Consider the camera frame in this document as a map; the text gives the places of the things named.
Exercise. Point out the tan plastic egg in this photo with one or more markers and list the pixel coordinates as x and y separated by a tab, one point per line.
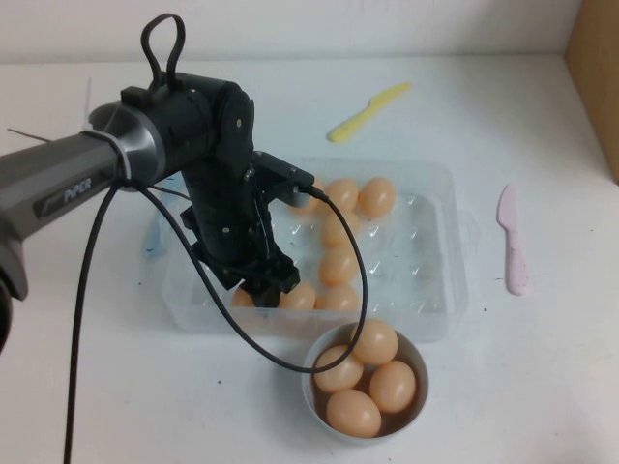
302	209
379	340
343	379
378	195
353	413
301	297
392	385
241	298
333	234
338	266
344	193
338	299

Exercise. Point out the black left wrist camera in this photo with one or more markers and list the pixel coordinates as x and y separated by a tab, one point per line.
280	169

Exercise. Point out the blue plastic fork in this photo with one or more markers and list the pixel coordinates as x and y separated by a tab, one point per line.
154	241

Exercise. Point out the pale round bowl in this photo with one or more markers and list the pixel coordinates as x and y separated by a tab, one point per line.
306	386

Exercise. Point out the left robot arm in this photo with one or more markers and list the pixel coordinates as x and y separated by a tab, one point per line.
193	125

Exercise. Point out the white zip tie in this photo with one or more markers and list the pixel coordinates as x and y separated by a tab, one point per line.
121	159

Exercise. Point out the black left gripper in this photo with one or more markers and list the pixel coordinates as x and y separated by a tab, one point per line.
242	261

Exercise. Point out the clear plastic egg box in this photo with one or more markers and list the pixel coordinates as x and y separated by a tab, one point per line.
421	241

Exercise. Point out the brown cardboard box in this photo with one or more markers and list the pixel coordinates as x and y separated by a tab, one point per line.
595	72

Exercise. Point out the yellow plastic knife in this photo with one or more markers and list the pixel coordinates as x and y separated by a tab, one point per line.
348	128

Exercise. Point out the pink plastic knife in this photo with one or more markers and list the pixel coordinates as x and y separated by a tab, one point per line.
513	261

